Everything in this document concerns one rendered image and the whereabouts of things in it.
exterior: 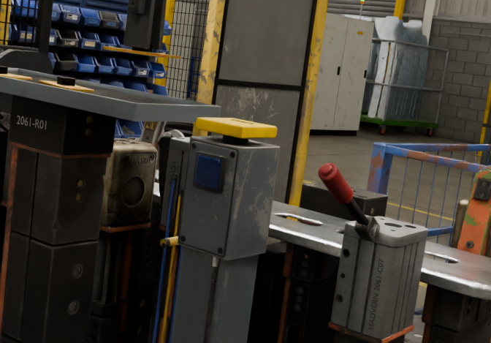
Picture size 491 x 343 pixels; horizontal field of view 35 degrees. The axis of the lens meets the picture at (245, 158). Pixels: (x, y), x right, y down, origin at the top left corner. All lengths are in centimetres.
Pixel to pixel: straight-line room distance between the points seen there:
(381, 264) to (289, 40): 389
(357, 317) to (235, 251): 18
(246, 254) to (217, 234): 4
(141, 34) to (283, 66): 384
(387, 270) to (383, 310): 4
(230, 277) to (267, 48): 380
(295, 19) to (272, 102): 51
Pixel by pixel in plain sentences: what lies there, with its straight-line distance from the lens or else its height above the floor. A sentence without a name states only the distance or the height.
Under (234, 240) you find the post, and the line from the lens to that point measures 77.
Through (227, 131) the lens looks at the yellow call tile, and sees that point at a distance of 76.
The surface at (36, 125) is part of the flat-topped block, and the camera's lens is 95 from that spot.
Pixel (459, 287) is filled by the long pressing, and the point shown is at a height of 100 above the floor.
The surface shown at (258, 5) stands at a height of 149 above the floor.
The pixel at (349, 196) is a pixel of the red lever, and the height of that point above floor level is 110.
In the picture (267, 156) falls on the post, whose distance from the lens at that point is 79.
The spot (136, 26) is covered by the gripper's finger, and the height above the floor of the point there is 124.
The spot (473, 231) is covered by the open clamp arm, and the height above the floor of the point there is 102.
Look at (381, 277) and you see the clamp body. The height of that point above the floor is 101.
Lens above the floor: 123
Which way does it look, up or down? 8 degrees down
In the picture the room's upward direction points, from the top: 7 degrees clockwise
